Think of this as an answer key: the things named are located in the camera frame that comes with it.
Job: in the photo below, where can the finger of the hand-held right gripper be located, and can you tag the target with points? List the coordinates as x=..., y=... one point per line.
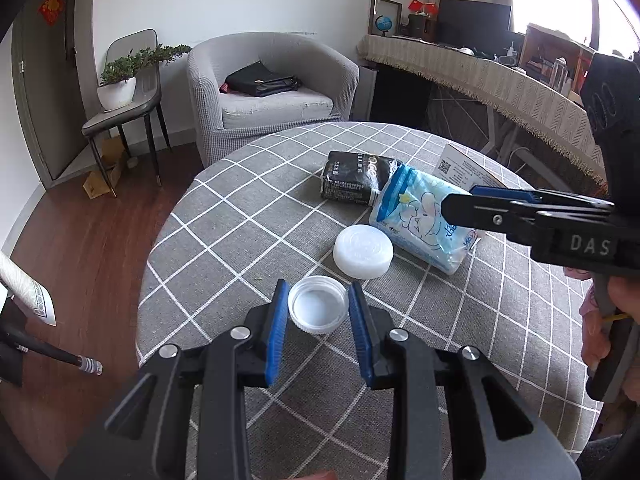
x=500, y=192
x=480, y=212

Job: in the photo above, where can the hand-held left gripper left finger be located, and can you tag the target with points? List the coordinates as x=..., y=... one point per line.
x=275, y=330

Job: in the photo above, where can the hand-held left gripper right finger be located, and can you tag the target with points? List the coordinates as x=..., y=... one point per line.
x=360, y=330

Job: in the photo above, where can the white and brown cardboard box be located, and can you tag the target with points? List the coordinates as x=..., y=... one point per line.
x=465, y=165

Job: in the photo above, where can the white plastic screw cap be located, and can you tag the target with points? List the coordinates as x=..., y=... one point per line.
x=317, y=305

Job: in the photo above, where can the blue and white tissue packet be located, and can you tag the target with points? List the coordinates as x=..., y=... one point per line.
x=415, y=215

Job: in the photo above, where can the white round plastic lid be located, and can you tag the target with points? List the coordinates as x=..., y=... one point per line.
x=362, y=252

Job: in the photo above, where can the black tissue packet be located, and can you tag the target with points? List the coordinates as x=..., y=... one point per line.
x=350, y=175

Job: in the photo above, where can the person's right hand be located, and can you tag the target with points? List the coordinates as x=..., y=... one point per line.
x=595, y=335

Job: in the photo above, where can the grey checked tablecloth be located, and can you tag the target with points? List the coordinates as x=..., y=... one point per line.
x=225, y=240

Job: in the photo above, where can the side table with fringed cloth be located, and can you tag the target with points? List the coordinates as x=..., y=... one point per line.
x=475, y=75

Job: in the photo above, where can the wooden shelf box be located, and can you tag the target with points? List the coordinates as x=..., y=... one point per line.
x=545, y=45

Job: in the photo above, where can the black cabinet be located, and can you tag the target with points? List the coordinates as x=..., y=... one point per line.
x=400, y=95

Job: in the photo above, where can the white computer mouse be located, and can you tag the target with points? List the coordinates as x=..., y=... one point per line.
x=466, y=51

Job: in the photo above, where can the black monitor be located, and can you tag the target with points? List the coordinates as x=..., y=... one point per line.
x=475, y=22

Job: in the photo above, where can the brown wooden speaker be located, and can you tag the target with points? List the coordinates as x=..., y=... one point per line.
x=422, y=27

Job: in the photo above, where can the small red flags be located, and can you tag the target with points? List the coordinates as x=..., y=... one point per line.
x=422, y=6

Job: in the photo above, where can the small blue globe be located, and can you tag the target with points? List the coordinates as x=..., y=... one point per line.
x=384, y=24

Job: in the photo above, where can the framed picture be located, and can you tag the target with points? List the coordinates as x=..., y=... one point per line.
x=385, y=5

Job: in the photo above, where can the black table leg with sock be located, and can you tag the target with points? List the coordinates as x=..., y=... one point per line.
x=50, y=352

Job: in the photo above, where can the cardboard box on floor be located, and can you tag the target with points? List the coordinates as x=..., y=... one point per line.
x=97, y=185

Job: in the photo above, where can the grey armchair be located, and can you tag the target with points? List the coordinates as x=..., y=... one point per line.
x=210, y=100

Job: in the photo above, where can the black bag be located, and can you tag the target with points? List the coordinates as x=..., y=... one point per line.
x=260, y=80

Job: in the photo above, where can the pale leaf-patterned tablecloth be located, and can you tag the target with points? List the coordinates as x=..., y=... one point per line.
x=25, y=290

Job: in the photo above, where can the grey dining chair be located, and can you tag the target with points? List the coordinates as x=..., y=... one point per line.
x=120, y=115

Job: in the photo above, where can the person's grey fleece-clad leg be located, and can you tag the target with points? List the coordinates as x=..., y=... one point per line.
x=610, y=460

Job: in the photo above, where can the potted plant in white pot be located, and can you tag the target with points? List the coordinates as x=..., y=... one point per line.
x=117, y=95

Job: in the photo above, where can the grey door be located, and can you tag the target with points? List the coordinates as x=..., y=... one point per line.
x=45, y=85

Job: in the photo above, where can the red door decoration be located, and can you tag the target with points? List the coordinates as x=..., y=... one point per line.
x=51, y=8

